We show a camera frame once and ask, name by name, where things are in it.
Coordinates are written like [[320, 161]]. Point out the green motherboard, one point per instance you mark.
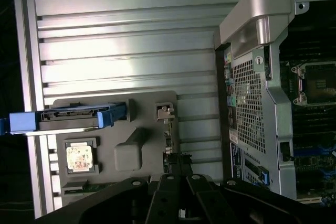
[[309, 161]]

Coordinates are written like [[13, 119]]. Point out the CPU socket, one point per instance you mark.
[[319, 85]]

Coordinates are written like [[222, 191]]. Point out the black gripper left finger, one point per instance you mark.
[[110, 200]]

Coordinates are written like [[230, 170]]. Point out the silver CPU chip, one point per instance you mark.
[[78, 157]]

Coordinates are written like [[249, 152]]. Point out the blue case latch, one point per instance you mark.
[[264, 176]]

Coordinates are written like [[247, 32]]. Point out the open black PC case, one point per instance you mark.
[[275, 119]]

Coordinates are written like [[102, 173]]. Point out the grey parts rack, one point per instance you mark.
[[147, 98]]

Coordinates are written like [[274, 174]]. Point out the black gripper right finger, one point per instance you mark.
[[249, 203]]

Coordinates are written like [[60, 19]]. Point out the hard disk with blue carrier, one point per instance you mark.
[[63, 119]]

